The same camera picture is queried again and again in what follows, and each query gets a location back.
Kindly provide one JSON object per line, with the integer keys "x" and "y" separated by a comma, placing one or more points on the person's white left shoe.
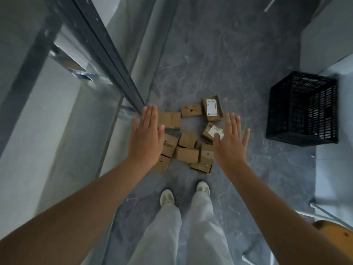
{"x": 166, "y": 197}

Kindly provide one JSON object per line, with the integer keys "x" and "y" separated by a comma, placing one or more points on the person's white trousers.
{"x": 165, "y": 231}

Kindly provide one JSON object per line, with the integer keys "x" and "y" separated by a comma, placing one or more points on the wooden chair white metal frame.
{"x": 336, "y": 231}

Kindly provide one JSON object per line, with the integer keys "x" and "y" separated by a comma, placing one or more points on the person's left forearm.
{"x": 69, "y": 212}

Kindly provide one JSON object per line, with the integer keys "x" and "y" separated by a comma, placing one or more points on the person's left hand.
{"x": 146, "y": 143}

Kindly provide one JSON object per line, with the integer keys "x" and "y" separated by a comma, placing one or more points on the grey metal shelf rack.
{"x": 107, "y": 55}

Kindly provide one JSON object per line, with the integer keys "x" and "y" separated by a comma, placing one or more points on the person's right forearm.
{"x": 289, "y": 234}

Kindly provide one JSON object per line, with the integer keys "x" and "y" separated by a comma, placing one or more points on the person's white shoe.
{"x": 166, "y": 197}
{"x": 203, "y": 188}

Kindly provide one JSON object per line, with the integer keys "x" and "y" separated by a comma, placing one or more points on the person's right hand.
{"x": 231, "y": 151}

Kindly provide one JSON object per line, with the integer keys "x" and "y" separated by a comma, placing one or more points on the person's white right shoe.
{"x": 203, "y": 188}

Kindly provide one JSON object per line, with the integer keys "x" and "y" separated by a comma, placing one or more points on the black plastic basket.
{"x": 289, "y": 113}

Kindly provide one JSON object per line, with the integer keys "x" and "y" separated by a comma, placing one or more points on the pile of cardboard boxes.
{"x": 187, "y": 154}

